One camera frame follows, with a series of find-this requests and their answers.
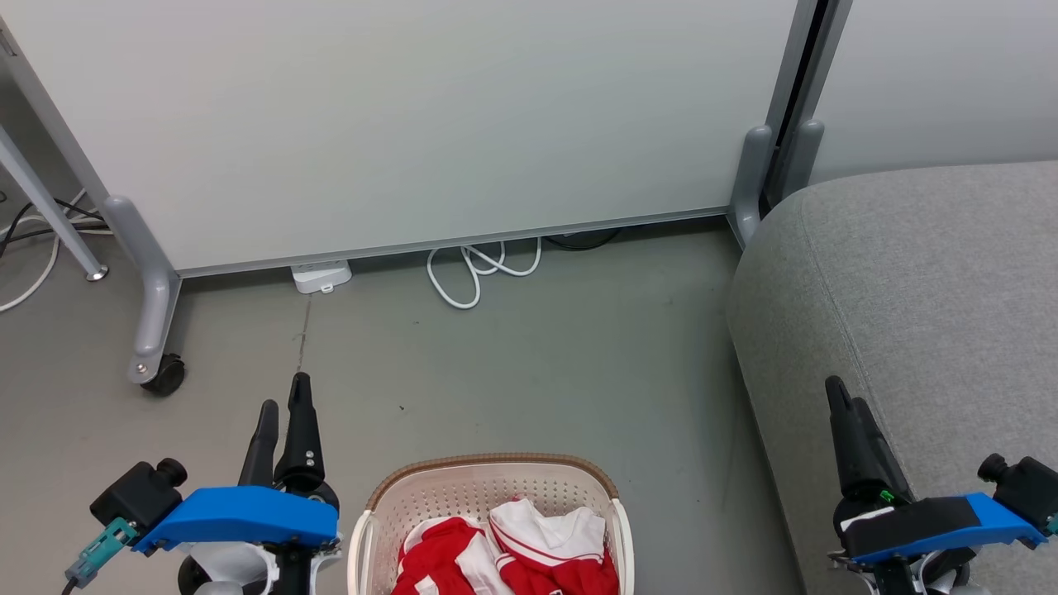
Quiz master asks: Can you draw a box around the teal left cable connector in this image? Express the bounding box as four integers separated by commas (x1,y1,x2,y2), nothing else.
64,516,138,589

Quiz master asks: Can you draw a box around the red jersey with number print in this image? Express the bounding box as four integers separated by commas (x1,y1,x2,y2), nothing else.
488,496,621,595

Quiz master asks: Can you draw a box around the grey fabric sofa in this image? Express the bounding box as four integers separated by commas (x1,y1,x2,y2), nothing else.
725,159,1058,595

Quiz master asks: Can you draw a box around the black floor cable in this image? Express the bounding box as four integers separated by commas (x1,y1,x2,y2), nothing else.
0,197,109,259
541,227,626,252

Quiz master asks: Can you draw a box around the white power strip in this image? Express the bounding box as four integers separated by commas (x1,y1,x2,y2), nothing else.
290,259,353,295

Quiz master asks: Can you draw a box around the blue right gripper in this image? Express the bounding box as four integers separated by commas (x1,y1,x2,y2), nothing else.
825,375,1049,595

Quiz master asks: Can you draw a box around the red and white garment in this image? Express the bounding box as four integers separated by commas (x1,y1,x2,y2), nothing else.
391,516,513,595

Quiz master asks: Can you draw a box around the grey partition leg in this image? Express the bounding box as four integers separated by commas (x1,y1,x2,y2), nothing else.
727,124,775,250
775,120,826,205
103,195,183,386

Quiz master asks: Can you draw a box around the white coiled cable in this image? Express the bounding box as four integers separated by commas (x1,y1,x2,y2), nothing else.
426,237,544,311

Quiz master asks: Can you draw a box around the grey metal table leg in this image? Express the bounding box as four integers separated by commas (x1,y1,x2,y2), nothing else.
0,124,109,283

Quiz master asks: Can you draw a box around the cream perforated laundry basket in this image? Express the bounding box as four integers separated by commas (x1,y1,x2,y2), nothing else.
347,452,636,595

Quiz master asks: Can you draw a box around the white floor cable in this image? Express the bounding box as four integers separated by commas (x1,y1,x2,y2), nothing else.
0,188,113,314

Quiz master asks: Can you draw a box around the white partition panel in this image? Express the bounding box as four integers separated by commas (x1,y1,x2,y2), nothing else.
765,0,1058,207
0,0,819,278

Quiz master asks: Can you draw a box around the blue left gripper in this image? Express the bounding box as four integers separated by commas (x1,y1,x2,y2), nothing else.
131,371,342,595

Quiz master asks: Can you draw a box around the black caster wheel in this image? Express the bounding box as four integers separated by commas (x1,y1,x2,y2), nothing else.
141,354,187,397

